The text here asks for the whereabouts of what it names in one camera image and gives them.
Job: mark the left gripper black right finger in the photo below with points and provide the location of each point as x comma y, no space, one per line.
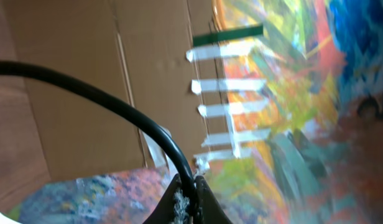
208,210

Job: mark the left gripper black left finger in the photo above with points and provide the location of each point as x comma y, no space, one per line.
172,207

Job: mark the white tape strips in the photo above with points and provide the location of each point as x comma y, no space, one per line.
227,110

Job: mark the cardboard panel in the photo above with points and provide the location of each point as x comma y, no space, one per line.
134,50

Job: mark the green tape strip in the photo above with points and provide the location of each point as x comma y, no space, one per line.
225,35

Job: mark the colourful painted backdrop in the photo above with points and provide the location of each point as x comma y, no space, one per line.
323,66

